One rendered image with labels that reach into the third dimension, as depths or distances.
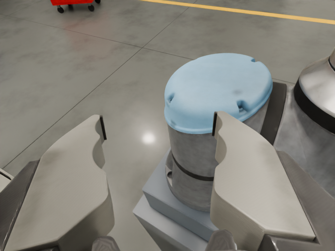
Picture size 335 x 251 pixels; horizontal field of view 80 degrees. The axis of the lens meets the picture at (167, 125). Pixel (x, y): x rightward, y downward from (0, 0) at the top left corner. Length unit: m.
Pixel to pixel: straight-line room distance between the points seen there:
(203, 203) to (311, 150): 0.19
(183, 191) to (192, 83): 0.19
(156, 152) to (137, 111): 0.47
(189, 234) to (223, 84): 0.34
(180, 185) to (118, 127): 1.43
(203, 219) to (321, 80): 0.27
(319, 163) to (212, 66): 0.14
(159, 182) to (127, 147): 1.20
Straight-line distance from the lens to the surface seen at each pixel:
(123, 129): 1.71
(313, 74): 0.22
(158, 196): 0.39
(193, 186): 0.33
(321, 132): 0.21
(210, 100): 0.20
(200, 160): 0.26
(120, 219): 1.37
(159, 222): 0.49
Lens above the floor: 1.27
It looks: 50 degrees down
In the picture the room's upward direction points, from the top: 9 degrees counter-clockwise
